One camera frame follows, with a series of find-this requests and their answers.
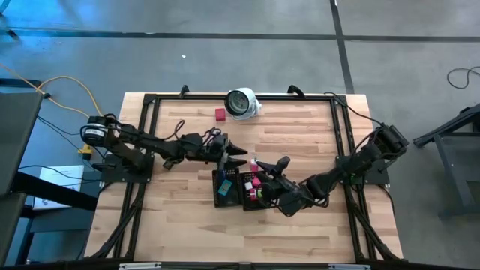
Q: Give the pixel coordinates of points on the white paper sheet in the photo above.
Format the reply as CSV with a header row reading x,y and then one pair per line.
x,y
60,178

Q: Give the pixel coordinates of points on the black slotted plastic basket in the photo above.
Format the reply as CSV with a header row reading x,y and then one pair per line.
x,y
234,200
243,204

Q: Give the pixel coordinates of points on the yellow plug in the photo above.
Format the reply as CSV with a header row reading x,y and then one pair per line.
x,y
85,150

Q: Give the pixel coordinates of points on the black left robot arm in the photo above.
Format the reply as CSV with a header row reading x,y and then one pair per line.
x,y
135,144

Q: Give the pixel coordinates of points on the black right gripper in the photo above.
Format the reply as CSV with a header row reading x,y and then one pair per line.
x,y
288,197

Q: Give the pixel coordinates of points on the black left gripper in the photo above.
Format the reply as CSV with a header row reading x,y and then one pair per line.
x,y
202,148

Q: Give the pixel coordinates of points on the black side desk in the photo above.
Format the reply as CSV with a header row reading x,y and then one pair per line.
x,y
18,131

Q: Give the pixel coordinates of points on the silver edge bracket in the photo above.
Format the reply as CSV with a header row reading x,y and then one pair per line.
x,y
348,267
138,265

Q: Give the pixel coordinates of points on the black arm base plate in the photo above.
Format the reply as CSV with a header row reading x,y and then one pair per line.
x,y
112,174
378,176

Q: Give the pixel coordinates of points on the small red box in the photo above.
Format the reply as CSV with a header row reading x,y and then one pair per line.
x,y
220,114

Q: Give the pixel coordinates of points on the white wall charger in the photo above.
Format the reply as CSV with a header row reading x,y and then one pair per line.
x,y
248,186

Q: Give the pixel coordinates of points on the black metal stand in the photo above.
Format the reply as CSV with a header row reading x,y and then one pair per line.
x,y
455,180

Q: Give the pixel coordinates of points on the small teal box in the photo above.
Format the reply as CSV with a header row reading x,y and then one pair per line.
x,y
225,186

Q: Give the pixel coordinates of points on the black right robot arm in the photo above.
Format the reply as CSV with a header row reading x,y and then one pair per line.
x,y
360,161

